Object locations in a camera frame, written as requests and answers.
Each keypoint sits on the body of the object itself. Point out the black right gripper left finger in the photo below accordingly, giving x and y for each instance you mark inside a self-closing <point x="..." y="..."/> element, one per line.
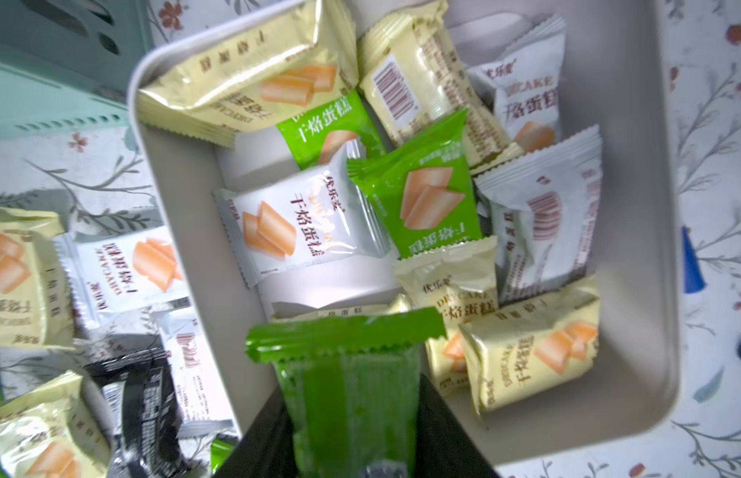
<point x="266" y="449"/>

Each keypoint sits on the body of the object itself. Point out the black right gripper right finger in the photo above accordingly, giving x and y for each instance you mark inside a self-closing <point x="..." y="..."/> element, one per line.
<point x="443" y="448"/>

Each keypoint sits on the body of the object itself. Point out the green cookie packet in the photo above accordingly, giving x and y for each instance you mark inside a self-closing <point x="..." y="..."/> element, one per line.
<point x="314" y="137"/>
<point x="422" y="191"/>
<point x="221" y="449"/>
<point x="351" y="387"/>

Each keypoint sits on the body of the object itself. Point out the pale yellow cookie packet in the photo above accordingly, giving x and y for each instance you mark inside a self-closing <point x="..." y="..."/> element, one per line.
<point x="531" y="346"/>

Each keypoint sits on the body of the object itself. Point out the black cookie packet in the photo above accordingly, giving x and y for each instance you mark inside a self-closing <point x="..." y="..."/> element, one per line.
<point x="144" y="414"/>

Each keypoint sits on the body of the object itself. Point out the white cookie packet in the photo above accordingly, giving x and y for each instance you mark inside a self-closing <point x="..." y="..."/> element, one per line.
<point x="313" y="217"/>

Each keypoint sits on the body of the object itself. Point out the clear cookie packet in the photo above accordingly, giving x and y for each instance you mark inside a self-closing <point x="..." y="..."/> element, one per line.
<point x="116" y="275"/>

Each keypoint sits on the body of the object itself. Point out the small yellow cookie packet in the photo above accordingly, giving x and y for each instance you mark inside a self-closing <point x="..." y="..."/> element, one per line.
<point x="35" y="302"/>

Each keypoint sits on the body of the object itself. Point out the white plastic storage box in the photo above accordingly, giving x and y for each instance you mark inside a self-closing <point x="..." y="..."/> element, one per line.
<point x="612" y="78"/>

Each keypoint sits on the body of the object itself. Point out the mint green file organizer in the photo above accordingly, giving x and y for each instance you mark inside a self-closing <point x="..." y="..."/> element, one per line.
<point x="65" y="65"/>

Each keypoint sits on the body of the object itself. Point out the blue capped pen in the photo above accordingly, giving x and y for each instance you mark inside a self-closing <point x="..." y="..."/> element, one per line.
<point x="693" y="278"/>

